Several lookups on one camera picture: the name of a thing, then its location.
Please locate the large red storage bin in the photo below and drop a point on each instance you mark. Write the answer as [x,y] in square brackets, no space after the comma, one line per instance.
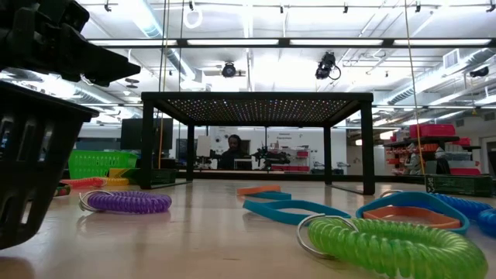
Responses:
[432,131]

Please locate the green plastic basket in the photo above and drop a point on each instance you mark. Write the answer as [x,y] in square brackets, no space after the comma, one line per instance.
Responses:
[97,162]

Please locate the black ceiling disc fixture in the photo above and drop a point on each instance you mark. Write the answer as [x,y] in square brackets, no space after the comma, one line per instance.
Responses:
[131,81]

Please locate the black ceiling spotlight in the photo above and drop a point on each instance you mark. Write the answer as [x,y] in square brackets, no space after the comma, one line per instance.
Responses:
[479,71]

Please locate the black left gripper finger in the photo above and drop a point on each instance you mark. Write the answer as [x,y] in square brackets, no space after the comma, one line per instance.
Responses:
[104,62]

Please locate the black metal table frame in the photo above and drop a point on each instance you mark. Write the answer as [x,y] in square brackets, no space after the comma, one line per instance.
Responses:
[271,176]

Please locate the orange coil wristband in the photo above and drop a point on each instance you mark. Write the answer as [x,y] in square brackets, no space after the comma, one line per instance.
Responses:
[79,182]

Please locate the orange silicone wristband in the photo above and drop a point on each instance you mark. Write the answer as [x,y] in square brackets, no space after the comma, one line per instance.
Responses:
[257,190]
[410,219]

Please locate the black plastic basket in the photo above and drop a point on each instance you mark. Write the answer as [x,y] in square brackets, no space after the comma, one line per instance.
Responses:
[31,162]

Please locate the person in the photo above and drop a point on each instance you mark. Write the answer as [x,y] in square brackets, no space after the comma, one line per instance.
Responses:
[233,153]

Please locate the green coil wristband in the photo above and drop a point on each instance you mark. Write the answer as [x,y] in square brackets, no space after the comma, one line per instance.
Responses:
[395,244]

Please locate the black storage shelf rack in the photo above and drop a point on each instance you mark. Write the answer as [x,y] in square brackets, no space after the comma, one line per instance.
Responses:
[426,140]

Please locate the black background monitor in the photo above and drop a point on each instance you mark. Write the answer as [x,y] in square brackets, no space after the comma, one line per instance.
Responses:
[131,133]

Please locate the purple coil wristband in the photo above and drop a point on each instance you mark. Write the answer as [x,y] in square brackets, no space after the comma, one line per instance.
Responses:
[128,201]

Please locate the black overhead frame bar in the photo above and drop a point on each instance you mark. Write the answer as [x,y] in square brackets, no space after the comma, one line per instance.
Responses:
[284,42]

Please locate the black ceiling camera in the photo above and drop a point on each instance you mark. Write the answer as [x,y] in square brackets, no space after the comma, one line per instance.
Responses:
[228,69]
[325,66]

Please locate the white shelf with red bins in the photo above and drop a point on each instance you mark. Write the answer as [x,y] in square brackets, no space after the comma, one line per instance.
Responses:
[290,167]

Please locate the black perforated metal riser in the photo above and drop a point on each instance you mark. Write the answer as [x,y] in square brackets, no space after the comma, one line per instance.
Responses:
[255,97]

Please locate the yellow coil wristband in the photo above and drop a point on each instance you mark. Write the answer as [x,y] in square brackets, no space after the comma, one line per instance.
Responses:
[116,181]

